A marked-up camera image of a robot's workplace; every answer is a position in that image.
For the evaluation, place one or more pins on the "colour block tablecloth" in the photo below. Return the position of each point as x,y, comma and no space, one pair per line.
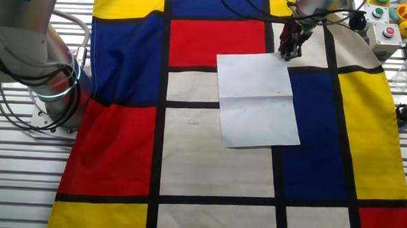
215,155

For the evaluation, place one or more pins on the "white paper sheet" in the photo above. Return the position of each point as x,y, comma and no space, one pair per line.
255,102

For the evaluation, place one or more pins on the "small clear bead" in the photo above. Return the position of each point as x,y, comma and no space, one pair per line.
191,121

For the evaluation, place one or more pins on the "green button box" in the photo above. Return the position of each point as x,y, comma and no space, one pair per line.
377,12

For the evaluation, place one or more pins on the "red button box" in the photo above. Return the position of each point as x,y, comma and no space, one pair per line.
382,42

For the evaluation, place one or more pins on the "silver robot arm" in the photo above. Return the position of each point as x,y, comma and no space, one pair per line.
21,34

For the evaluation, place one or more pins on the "green yellow toy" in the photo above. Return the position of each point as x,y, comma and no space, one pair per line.
379,0

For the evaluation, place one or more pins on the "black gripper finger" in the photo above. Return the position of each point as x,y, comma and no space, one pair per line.
295,52
285,49

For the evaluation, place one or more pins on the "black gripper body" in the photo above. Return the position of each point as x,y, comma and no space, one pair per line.
296,33

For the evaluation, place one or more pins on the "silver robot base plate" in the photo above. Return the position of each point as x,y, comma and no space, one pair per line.
39,120

